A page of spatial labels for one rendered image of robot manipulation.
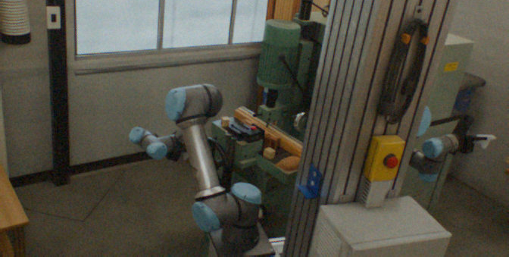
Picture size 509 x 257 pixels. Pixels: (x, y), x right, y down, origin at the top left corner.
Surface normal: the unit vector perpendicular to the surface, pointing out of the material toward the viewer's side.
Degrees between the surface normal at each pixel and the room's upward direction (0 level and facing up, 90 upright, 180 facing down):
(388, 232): 0
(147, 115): 90
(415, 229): 0
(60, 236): 0
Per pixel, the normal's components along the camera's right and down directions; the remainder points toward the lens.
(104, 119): 0.58, 0.42
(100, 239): 0.13, -0.90
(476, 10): -0.81, 0.14
